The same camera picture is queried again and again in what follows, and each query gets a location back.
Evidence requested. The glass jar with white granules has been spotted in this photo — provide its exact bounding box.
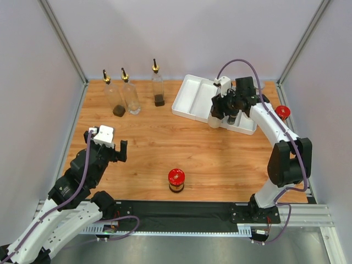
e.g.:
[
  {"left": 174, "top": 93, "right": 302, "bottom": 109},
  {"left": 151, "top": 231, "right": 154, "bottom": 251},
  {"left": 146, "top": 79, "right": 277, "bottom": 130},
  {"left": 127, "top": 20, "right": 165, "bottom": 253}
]
[{"left": 207, "top": 112, "right": 224, "bottom": 128}]

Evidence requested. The small black-cap spice jar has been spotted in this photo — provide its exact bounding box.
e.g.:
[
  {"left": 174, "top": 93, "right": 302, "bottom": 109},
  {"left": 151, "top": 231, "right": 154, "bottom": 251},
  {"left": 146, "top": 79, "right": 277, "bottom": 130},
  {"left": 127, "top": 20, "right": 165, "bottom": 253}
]
[{"left": 227, "top": 115, "right": 237, "bottom": 125}]

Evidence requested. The red-lid sauce jar front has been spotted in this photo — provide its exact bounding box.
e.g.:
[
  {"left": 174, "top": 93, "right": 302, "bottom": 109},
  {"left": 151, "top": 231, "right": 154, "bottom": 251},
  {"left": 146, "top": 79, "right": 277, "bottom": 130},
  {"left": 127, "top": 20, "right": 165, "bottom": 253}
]
[{"left": 168, "top": 168, "right": 185, "bottom": 193}]

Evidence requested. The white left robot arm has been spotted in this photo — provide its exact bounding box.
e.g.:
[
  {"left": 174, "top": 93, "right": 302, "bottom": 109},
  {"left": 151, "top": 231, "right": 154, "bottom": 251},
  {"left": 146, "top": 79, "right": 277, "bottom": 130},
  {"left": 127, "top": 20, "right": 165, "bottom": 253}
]
[{"left": 1, "top": 140, "right": 128, "bottom": 263}]

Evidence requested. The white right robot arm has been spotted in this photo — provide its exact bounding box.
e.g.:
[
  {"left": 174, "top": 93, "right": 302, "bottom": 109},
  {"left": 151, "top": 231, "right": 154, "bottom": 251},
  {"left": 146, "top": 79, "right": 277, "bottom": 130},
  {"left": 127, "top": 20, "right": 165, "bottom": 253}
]
[{"left": 208, "top": 76, "right": 312, "bottom": 223}]

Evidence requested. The white divided organizer tray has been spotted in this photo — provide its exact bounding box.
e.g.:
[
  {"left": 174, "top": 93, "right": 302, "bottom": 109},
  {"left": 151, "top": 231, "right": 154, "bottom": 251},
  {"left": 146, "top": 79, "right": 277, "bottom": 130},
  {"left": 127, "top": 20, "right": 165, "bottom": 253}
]
[{"left": 172, "top": 74, "right": 257, "bottom": 135}]

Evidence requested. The oil bottle with dark sauce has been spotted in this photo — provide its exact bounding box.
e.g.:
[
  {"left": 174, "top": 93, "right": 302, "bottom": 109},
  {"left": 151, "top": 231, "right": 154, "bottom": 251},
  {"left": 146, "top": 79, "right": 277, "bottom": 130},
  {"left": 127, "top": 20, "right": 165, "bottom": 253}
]
[{"left": 102, "top": 69, "right": 126, "bottom": 117}]

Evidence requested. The clear empty oil bottle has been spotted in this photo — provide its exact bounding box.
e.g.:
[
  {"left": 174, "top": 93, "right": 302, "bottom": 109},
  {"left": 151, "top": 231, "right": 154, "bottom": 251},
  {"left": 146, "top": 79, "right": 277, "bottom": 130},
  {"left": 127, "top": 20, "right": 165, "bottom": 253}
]
[{"left": 121, "top": 68, "right": 141, "bottom": 115}]

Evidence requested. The red-lid sauce bottle right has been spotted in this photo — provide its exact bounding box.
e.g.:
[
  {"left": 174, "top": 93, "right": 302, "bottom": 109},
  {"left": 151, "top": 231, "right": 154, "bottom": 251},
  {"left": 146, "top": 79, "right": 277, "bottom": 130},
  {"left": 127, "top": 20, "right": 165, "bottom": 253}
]
[{"left": 275, "top": 105, "right": 291, "bottom": 121}]

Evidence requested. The tall bottle with dark sauce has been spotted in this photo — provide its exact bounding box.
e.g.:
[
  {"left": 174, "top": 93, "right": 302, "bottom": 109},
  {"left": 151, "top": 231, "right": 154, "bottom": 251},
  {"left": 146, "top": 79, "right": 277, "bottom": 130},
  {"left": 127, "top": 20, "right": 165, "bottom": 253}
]
[{"left": 152, "top": 58, "right": 164, "bottom": 107}]

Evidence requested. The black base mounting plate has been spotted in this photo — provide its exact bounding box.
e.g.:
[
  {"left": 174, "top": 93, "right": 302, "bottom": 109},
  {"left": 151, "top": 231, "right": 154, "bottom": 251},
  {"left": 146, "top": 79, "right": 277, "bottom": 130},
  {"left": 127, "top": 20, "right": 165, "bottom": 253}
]
[{"left": 114, "top": 201, "right": 281, "bottom": 233}]

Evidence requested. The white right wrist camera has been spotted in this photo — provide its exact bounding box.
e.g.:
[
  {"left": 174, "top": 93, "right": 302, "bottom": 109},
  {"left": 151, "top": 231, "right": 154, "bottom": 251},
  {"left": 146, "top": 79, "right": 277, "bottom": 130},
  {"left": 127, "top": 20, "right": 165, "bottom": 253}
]
[{"left": 213, "top": 76, "right": 232, "bottom": 97}]

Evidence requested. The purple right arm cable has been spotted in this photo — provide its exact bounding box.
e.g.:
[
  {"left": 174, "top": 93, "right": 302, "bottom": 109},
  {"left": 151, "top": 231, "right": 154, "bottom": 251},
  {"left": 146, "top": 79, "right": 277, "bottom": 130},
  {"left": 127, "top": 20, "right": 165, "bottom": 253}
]
[{"left": 217, "top": 59, "right": 309, "bottom": 245}]

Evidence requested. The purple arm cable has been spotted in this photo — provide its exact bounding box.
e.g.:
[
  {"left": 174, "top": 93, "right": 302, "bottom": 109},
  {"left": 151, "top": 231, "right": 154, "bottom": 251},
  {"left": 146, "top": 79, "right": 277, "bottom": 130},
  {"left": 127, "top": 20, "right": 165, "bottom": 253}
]
[
  {"left": 217, "top": 59, "right": 309, "bottom": 245},
  {"left": 0, "top": 129, "right": 141, "bottom": 262}
]

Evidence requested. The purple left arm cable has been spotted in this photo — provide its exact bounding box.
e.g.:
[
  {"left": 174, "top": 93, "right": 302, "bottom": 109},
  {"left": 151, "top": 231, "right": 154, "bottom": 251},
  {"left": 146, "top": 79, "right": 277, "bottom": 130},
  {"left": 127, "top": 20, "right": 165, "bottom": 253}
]
[{"left": 0, "top": 129, "right": 141, "bottom": 262}]

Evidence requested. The aluminium frame post right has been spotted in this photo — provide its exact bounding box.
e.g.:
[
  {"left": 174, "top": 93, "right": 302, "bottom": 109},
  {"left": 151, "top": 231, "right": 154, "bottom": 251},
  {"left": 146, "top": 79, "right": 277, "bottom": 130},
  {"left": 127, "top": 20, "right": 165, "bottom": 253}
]
[{"left": 278, "top": 0, "right": 333, "bottom": 85}]

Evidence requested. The aluminium frame post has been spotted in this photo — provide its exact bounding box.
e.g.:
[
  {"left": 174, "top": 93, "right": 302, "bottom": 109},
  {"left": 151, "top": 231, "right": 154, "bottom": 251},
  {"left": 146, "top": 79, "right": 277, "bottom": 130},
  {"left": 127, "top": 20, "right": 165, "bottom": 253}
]
[
  {"left": 278, "top": 0, "right": 333, "bottom": 85},
  {"left": 37, "top": 0, "right": 89, "bottom": 83}
]

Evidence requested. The aluminium frame post left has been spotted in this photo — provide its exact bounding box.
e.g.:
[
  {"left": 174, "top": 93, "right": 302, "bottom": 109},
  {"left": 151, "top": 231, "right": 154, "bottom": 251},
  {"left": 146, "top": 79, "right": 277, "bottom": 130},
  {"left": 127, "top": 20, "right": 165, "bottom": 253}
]
[{"left": 37, "top": 0, "right": 89, "bottom": 83}]

